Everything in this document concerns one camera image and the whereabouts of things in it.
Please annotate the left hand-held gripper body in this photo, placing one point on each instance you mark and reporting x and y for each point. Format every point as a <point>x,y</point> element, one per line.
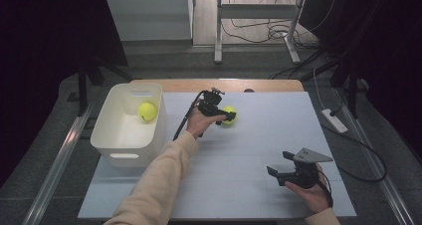
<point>209,104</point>

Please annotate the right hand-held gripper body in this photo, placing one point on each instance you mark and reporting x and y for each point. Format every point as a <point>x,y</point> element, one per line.
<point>305,168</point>

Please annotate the yellow tennis ball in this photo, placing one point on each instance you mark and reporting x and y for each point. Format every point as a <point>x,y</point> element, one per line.
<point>147,111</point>
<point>230,109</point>

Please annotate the white plastic storage bin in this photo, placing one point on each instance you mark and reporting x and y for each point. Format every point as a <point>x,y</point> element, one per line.
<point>127,132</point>

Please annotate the person's left hand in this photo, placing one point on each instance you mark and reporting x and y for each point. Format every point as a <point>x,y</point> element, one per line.
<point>199,122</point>

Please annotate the person's right hand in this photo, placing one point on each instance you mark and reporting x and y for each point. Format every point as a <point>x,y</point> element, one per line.
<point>312,196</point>

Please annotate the pale table mat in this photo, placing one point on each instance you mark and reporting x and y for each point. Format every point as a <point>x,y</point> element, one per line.
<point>252,172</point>

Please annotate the small dark knob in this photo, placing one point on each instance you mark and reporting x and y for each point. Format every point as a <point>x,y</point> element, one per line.
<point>249,90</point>

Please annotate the white power strip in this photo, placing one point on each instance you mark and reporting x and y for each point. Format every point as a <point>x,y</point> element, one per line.
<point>334,120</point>

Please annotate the dark metal stand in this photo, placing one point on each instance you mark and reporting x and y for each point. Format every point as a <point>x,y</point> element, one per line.
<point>351,85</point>

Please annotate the white panel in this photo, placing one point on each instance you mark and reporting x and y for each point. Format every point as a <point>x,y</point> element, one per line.
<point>149,16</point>

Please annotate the dark tripod stand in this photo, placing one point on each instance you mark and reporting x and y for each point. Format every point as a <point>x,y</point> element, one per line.
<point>87,75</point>

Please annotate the aluminium rail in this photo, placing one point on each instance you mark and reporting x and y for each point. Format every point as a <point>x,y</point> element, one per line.
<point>56,165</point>
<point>381,175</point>

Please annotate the white metal desk frame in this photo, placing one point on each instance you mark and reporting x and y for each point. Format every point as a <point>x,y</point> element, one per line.
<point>255,11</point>

